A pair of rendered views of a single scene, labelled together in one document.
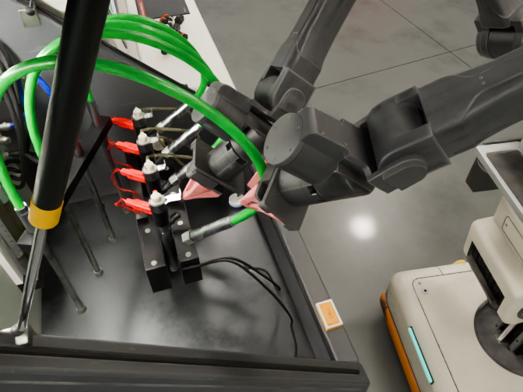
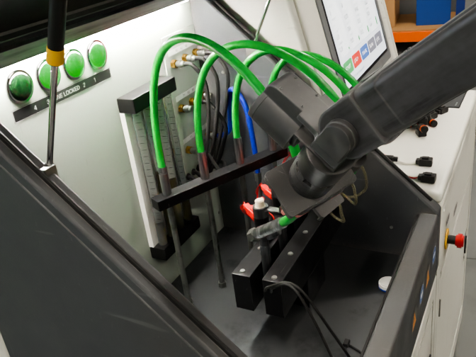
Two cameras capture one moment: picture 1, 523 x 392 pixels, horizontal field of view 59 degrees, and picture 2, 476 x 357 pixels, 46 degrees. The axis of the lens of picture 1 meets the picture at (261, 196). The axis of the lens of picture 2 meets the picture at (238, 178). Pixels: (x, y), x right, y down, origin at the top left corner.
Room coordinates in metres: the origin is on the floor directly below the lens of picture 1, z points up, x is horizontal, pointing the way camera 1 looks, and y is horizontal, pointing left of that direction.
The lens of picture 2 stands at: (-0.09, -0.44, 1.59)
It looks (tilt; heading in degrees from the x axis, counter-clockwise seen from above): 26 degrees down; 48
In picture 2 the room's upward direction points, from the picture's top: 8 degrees counter-clockwise
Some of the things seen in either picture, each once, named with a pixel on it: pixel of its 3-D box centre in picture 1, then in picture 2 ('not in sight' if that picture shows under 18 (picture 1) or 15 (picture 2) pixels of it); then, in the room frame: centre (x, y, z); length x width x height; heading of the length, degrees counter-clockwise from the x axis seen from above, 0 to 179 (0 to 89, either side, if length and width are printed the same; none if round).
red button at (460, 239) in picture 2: not in sight; (455, 239); (1.03, 0.05, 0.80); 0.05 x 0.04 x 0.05; 18
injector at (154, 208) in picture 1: (172, 236); (270, 255); (0.52, 0.17, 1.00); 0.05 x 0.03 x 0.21; 108
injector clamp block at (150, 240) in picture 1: (163, 220); (293, 259); (0.63, 0.21, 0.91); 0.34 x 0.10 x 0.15; 18
